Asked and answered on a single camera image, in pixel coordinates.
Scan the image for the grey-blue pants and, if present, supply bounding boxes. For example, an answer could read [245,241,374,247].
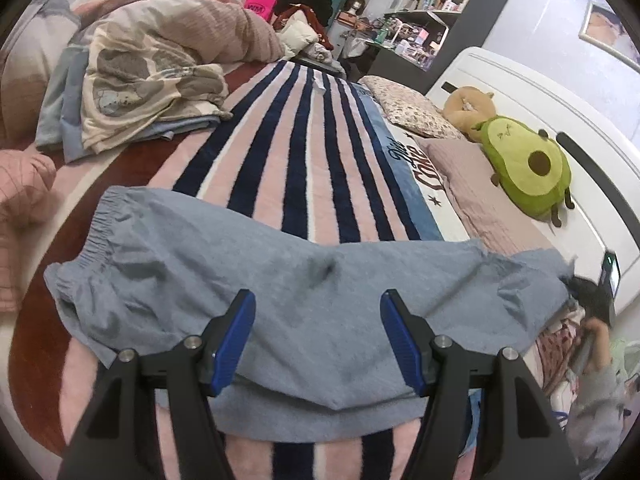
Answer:
[43,186,574,443]

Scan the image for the right hand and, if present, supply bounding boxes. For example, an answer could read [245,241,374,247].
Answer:
[582,318,612,375]

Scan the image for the pink ribbed pillow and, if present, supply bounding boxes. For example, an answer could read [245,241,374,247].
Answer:
[418,139,552,256]

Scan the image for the avocado plush toy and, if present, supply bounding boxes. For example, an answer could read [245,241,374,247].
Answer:
[475,116,575,229]

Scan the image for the white headboard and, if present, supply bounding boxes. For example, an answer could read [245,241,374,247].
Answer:
[426,47,639,312]

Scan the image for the brown plush toy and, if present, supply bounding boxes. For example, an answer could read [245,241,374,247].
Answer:
[442,87,497,143]

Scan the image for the floral pillow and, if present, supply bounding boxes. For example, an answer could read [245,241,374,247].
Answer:
[359,75,463,139]

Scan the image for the pink checked cloth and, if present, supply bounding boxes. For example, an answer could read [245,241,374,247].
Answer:
[1,150,56,313]

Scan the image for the striped fleece blanket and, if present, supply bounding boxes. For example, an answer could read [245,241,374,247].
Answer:
[1,62,468,479]

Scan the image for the grey shelving unit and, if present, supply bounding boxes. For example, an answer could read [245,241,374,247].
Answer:
[342,0,508,93]

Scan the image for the bear print quilt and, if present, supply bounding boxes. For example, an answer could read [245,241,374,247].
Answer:
[35,36,232,164]

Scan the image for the clothes pile on chair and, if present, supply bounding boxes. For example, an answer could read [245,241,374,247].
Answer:
[271,0,346,79]

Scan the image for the pink beige duvet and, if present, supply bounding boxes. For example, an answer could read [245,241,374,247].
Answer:
[1,0,284,148]

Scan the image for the pink bag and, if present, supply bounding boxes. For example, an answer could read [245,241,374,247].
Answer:
[244,0,277,22]

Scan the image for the framed wall picture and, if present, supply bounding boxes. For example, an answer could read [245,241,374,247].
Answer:
[579,1,639,70]

